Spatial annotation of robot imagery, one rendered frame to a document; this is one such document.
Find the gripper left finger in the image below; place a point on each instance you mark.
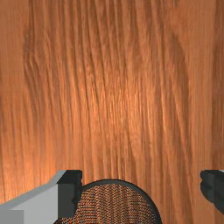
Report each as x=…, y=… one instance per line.
x=43, y=201

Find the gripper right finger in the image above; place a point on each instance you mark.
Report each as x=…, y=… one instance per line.
x=213, y=189

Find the dark mesh basket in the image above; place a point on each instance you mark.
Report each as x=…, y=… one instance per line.
x=116, y=204

